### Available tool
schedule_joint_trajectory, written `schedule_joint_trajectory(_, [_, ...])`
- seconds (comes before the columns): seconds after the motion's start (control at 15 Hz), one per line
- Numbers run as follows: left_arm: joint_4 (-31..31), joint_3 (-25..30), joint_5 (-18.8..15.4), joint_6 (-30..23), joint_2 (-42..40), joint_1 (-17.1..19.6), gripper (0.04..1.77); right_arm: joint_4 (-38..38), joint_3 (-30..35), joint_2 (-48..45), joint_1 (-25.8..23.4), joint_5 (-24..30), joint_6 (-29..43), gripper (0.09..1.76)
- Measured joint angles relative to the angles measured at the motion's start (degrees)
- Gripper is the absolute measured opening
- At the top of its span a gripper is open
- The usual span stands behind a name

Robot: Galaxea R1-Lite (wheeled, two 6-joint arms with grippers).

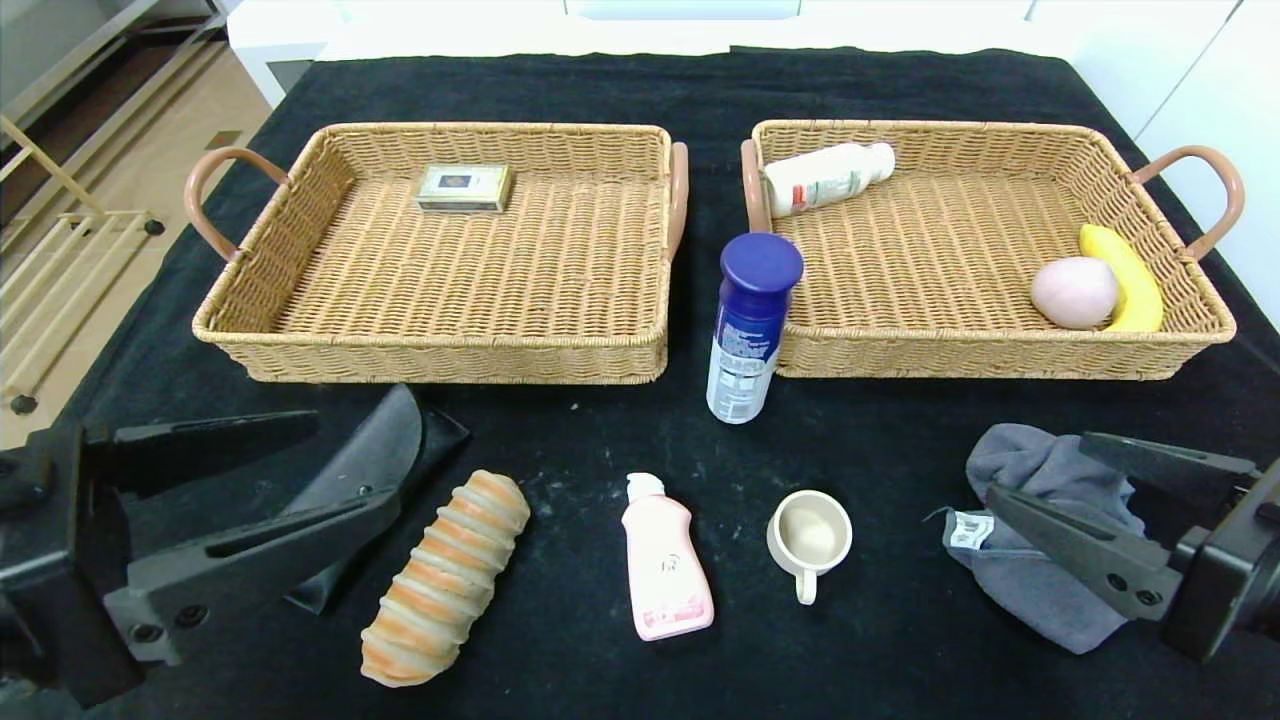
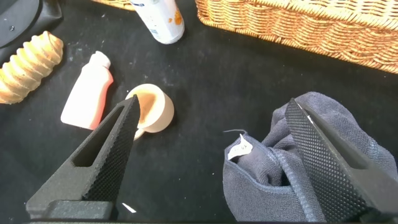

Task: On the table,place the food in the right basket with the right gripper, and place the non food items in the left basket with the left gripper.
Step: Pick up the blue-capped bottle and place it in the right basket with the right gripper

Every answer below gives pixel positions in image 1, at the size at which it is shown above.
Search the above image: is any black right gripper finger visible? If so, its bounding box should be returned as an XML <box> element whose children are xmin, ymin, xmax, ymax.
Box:
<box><xmin>985</xmin><ymin>482</ymin><xmax>1185</xmax><ymax>623</ymax></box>
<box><xmin>1078</xmin><ymin>430</ymin><xmax>1263</xmax><ymax>496</ymax></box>

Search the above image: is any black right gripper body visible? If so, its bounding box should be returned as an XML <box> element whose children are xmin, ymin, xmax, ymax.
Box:
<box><xmin>1159</xmin><ymin>457</ymin><xmax>1280</xmax><ymax>664</ymax></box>

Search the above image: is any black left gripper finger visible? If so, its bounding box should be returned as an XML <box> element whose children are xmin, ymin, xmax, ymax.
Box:
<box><xmin>103</xmin><ymin>489</ymin><xmax>403</xmax><ymax>667</ymax></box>
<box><xmin>84</xmin><ymin>409</ymin><xmax>321</xmax><ymax>497</ymax></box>

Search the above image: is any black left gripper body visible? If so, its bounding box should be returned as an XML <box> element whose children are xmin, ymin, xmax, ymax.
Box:
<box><xmin>0</xmin><ymin>420</ymin><xmax>147</xmax><ymax>710</ymax></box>

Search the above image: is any black glasses case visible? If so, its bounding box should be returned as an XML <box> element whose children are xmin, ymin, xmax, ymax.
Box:
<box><xmin>285</xmin><ymin>383</ymin><xmax>471</xmax><ymax>615</ymax></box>

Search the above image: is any spray can with blue cap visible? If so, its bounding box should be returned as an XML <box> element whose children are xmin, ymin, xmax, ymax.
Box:
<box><xmin>706</xmin><ymin>232</ymin><xmax>805</xmax><ymax>425</ymax></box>

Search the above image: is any pink detergent bottle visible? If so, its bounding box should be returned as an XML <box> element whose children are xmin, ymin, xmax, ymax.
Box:
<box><xmin>620</xmin><ymin>472</ymin><xmax>716</xmax><ymax>642</ymax></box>

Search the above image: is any grey towel with tag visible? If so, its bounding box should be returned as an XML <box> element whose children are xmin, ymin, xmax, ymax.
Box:
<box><xmin>942</xmin><ymin>423</ymin><xmax>1151</xmax><ymax>656</ymax></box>

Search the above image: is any yellow banana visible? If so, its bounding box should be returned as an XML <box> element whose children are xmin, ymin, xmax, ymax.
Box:
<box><xmin>1078</xmin><ymin>223</ymin><xmax>1166</xmax><ymax>333</ymax></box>

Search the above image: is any striped orange bread roll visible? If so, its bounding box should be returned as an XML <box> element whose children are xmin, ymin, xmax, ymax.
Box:
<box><xmin>360</xmin><ymin>469</ymin><xmax>532</xmax><ymax>689</ymax></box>

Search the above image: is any pink peach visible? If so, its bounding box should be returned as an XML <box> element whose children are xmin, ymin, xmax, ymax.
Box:
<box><xmin>1030</xmin><ymin>256</ymin><xmax>1120</xmax><ymax>329</ymax></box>

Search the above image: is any cream ceramic mug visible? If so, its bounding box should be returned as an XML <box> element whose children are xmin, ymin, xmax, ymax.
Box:
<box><xmin>766</xmin><ymin>489</ymin><xmax>854</xmax><ymax>606</ymax></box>

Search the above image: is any small gold card box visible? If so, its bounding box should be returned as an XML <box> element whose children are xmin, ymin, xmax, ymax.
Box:
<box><xmin>414</xmin><ymin>163</ymin><xmax>515</xmax><ymax>214</ymax></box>

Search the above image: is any white plastic bottle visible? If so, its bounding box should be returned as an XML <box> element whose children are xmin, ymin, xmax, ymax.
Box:
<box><xmin>763</xmin><ymin>141</ymin><xmax>897</xmax><ymax>219</ymax></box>

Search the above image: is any white counter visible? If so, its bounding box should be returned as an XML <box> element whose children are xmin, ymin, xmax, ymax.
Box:
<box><xmin>225</xmin><ymin>0</ymin><xmax>1081</xmax><ymax>106</ymax></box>

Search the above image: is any wicker basket with pink handles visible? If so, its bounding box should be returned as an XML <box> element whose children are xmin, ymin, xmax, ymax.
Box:
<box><xmin>183</xmin><ymin>122</ymin><xmax>691</xmax><ymax>386</ymax></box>
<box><xmin>740</xmin><ymin>118</ymin><xmax>1247</xmax><ymax>381</ymax></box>

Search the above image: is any grey metal shelf frame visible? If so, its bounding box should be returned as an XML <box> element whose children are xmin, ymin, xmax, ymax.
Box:
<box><xmin>0</xmin><ymin>0</ymin><xmax>229</xmax><ymax>131</ymax></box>

